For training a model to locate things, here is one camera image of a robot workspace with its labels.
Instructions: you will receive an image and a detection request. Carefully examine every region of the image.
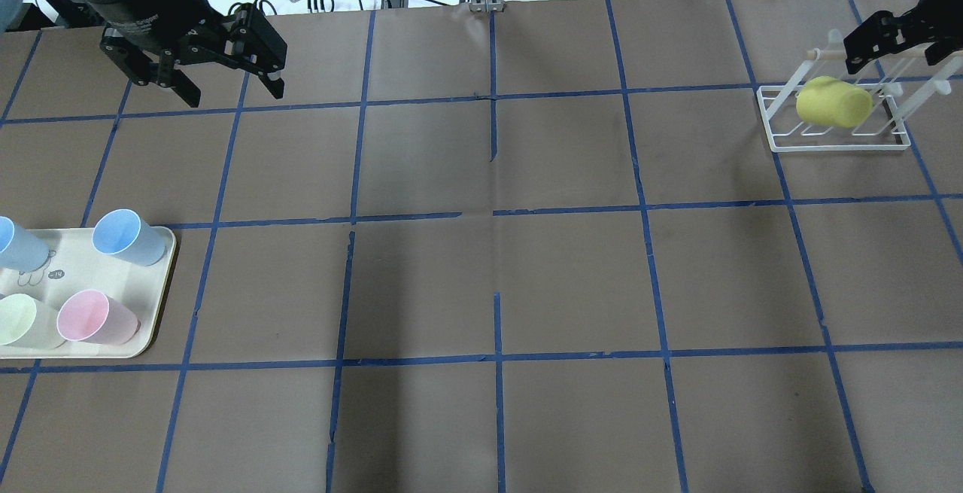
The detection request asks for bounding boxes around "blue plastic cup near centre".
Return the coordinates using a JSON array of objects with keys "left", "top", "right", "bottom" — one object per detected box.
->
[{"left": 92, "top": 208, "right": 166, "bottom": 266}]

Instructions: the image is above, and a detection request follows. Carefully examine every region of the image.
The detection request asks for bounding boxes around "white wire cup rack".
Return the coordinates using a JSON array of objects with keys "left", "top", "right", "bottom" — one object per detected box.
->
[{"left": 755, "top": 29, "right": 961, "bottom": 153}]

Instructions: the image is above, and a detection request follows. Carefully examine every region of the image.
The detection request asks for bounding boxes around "yellow plastic cup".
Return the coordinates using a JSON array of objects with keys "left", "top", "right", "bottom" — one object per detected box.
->
[{"left": 797, "top": 77, "right": 874, "bottom": 127}]

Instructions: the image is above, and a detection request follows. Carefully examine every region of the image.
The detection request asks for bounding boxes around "blue plastic cup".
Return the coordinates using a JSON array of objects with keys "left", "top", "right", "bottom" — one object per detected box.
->
[
  {"left": 92, "top": 208, "right": 166, "bottom": 266},
  {"left": 1, "top": 216, "right": 50, "bottom": 272}
]

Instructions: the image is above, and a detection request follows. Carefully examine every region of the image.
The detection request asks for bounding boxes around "blue plastic cup outer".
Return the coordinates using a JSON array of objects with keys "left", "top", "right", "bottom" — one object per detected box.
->
[{"left": 1, "top": 216, "right": 50, "bottom": 272}]

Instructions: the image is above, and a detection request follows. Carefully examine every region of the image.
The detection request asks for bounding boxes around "cream plastic cup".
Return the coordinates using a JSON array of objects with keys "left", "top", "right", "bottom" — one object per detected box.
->
[{"left": 1, "top": 294, "right": 66, "bottom": 350}]

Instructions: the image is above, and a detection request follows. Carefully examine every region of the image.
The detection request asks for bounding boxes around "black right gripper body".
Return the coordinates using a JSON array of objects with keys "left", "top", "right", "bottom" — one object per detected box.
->
[{"left": 906, "top": 0, "right": 962, "bottom": 46}]

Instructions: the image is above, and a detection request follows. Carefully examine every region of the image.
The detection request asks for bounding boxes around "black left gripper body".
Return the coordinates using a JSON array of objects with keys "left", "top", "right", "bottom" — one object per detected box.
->
[{"left": 85, "top": 0, "right": 223, "bottom": 86}]

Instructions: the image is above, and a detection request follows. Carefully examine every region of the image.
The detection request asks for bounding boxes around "pink plastic cup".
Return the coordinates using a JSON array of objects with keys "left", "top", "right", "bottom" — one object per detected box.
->
[{"left": 56, "top": 288, "right": 140, "bottom": 345}]

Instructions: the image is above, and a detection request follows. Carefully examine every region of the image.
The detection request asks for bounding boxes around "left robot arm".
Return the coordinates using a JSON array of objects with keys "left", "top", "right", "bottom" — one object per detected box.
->
[{"left": 2, "top": 0, "right": 287, "bottom": 108}]

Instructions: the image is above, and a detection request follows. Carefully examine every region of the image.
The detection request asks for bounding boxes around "cream plastic tray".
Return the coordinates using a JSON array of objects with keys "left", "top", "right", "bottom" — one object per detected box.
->
[{"left": 1, "top": 226, "right": 178, "bottom": 361}]

